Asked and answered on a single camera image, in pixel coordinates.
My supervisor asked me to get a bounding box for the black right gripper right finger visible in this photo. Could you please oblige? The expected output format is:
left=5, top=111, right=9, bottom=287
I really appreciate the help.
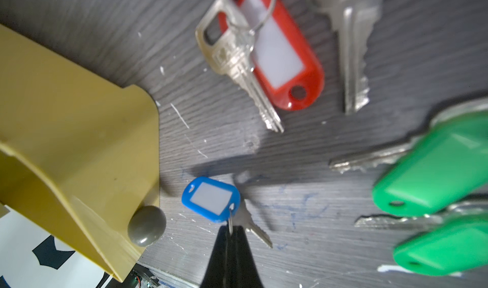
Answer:
left=228, top=226, right=264, bottom=287

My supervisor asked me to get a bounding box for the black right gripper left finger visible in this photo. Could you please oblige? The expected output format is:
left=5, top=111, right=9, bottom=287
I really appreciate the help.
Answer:
left=200, top=225, right=230, bottom=288

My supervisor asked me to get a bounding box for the yellow bottom drawer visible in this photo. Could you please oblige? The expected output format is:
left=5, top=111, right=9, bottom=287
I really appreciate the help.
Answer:
left=1, top=27, right=160, bottom=281

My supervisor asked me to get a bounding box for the key with green tag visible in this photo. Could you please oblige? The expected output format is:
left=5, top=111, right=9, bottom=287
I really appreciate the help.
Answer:
left=329, top=97, right=487, bottom=217
left=355, top=198, right=487, bottom=277

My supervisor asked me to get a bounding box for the key with red tag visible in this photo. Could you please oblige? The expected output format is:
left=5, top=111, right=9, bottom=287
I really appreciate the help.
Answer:
left=307, top=0, right=384, bottom=115
left=195, top=0, right=325, bottom=133

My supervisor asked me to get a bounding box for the grey drawer knob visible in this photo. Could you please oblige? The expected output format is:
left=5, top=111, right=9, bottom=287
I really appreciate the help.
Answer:
left=127, top=205, right=166, bottom=247

